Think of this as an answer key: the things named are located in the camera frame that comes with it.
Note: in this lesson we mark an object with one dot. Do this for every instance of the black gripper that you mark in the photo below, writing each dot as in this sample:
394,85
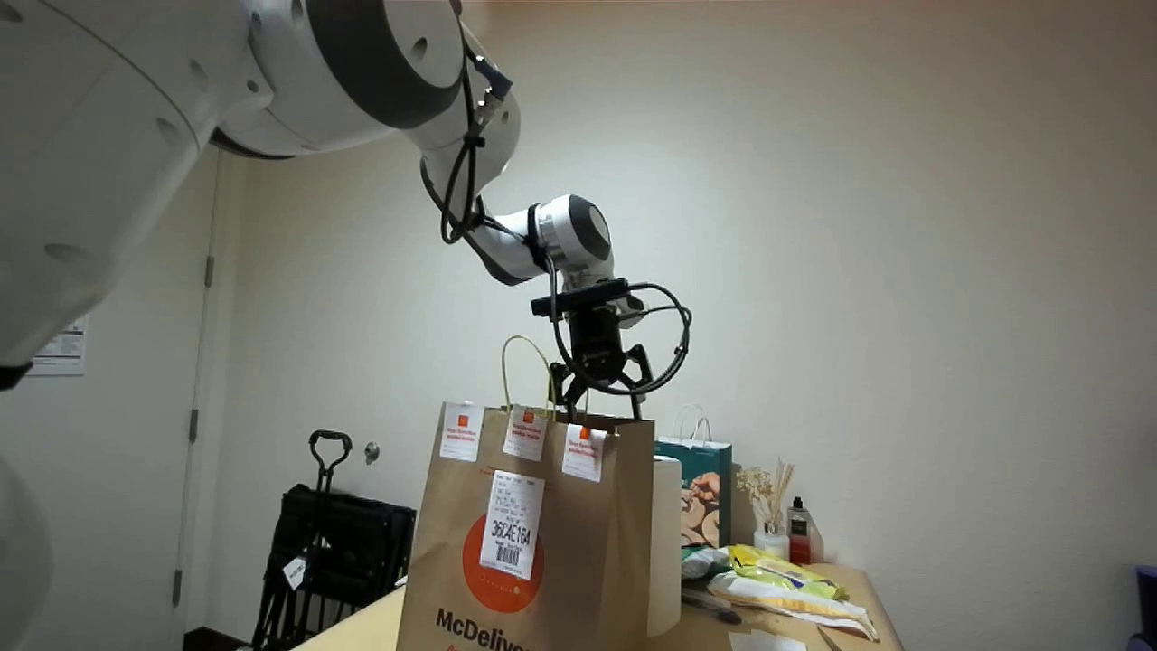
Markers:
599,339

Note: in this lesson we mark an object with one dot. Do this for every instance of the brown McDelivery paper bag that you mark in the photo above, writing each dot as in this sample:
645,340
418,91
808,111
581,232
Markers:
545,566

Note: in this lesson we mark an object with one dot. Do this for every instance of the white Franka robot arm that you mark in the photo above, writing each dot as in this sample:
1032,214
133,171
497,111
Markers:
181,111

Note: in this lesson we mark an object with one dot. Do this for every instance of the teal donut print gift bag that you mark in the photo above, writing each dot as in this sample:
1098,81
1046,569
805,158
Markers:
705,492

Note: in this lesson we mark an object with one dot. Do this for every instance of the white paper towel roll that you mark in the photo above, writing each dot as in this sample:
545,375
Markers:
667,544

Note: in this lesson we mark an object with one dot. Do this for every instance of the reed sticks in glass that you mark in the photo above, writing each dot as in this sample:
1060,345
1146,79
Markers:
769,492

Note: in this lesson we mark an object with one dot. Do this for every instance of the small red sauce bottle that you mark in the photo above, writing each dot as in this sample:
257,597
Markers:
801,537

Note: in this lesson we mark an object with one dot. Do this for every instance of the yellow green snack packet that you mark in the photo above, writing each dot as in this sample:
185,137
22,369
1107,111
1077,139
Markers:
782,569

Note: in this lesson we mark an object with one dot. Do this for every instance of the white snack packet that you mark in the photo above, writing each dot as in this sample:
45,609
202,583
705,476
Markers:
796,609

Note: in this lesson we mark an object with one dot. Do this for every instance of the black folding cart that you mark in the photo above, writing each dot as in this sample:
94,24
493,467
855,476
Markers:
338,544

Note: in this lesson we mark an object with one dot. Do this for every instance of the white door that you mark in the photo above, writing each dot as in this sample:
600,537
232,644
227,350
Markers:
120,509

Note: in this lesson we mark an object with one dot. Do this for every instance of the white paper door notice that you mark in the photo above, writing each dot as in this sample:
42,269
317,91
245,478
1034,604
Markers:
64,350

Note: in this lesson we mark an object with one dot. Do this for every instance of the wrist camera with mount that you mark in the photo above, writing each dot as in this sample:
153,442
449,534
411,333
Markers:
591,298

